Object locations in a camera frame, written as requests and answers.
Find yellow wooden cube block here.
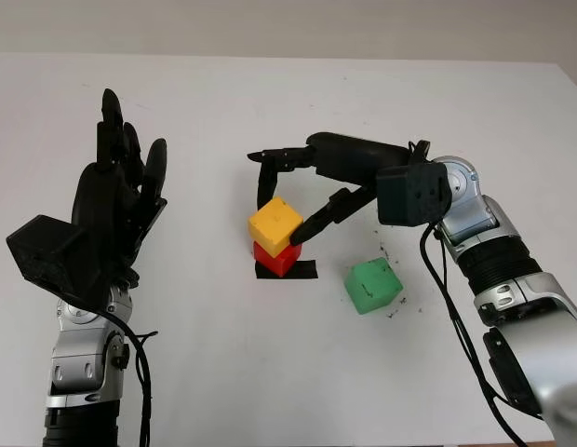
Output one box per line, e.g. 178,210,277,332
248,196,303,256

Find red wooden cube block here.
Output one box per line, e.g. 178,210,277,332
252,239,302,279

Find green wooden cube block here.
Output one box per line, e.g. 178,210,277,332
342,256,405,317

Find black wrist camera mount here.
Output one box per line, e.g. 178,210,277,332
6,215,92,299
375,160,452,228

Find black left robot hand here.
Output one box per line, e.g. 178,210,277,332
70,88,168,290

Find black tape strip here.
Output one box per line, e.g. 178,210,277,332
254,260,319,282

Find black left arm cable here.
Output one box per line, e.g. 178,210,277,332
101,306,159,447

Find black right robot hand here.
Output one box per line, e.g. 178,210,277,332
246,131,413,247

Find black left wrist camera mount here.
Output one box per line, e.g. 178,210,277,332
6,215,92,299

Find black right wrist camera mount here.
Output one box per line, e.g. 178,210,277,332
375,160,452,228

